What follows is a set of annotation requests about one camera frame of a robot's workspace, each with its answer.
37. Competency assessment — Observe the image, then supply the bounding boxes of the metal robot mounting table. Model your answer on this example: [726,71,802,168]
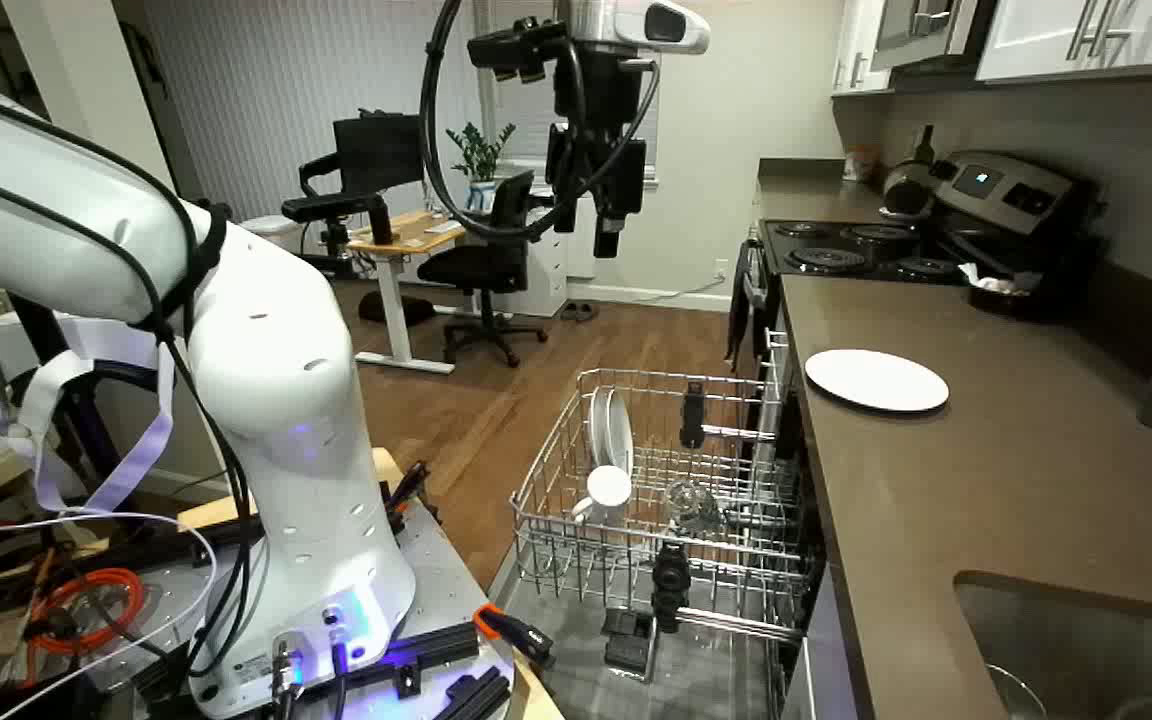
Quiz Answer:
[69,494,568,720]

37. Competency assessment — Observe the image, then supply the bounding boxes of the metal wire dishwasher rack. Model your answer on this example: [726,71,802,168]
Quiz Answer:
[503,364,825,649]

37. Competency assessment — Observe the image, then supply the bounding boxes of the black block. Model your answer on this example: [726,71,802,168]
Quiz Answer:
[429,662,518,720]

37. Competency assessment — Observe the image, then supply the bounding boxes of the black metal bar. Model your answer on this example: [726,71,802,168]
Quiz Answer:
[367,614,490,699]

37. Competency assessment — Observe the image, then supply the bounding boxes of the black orange bar clamp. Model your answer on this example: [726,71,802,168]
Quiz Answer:
[470,596,561,670]
[380,456,437,540]

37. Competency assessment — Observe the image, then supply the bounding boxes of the black office chair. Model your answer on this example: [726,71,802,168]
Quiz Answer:
[414,168,558,372]
[278,106,434,264]

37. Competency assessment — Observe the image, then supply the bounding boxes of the white sink base cabinet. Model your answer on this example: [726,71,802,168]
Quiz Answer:
[785,569,876,720]

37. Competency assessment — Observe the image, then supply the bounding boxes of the steel kitchen sink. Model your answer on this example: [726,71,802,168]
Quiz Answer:
[954,570,1152,720]

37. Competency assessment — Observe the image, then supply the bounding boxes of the white mug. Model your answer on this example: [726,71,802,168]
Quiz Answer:
[568,465,640,527]

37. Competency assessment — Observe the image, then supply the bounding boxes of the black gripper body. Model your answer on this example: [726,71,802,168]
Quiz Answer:
[547,52,654,219]

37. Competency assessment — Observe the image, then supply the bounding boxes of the white upper cabinets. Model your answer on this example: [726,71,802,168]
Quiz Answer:
[973,0,1152,86]

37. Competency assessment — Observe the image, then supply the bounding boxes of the white narrow upper cabinet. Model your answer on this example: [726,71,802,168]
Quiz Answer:
[830,0,896,94]

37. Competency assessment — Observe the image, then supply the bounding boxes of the green potted plant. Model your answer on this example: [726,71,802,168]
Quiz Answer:
[446,117,521,192]

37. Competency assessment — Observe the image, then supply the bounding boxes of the clear drinking glass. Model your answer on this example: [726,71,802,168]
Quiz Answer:
[670,474,729,535]

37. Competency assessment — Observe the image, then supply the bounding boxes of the orange cable coil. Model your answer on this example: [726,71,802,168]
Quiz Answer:
[19,564,151,659]

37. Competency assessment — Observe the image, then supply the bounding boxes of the grey dishwasher door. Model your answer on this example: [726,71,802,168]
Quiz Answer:
[500,564,814,720]

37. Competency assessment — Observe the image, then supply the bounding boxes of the white lavender flat strap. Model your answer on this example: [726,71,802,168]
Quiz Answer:
[0,311,184,524]

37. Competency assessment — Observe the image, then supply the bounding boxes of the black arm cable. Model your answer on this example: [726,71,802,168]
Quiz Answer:
[415,0,670,246]

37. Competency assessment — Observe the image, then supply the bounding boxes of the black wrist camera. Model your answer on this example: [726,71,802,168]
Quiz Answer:
[463,15,571,85]

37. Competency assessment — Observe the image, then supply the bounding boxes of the black shallow dish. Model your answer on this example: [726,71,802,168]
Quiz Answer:
[954,255,1050,322]

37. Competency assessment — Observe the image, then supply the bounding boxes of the dark steel kettle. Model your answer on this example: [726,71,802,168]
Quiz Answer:
[876,124,959,225]

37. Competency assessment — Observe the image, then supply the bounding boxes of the black rack attachment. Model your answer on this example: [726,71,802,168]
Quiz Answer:
[678,377,714,453]
[648,540,698,634]
[595,605,666,678]

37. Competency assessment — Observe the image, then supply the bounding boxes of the white window blind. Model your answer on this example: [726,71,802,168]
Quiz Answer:
[473,0,670,187]

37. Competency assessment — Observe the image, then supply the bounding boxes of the black steel kitchen stove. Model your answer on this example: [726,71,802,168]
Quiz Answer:
[729,149,1105,366]

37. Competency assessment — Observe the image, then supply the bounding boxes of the black tripod pole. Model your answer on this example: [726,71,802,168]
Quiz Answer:
[8,293,121,492]

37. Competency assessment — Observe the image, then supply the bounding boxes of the white thin cable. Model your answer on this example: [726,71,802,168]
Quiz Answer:
[0,502,228,720]

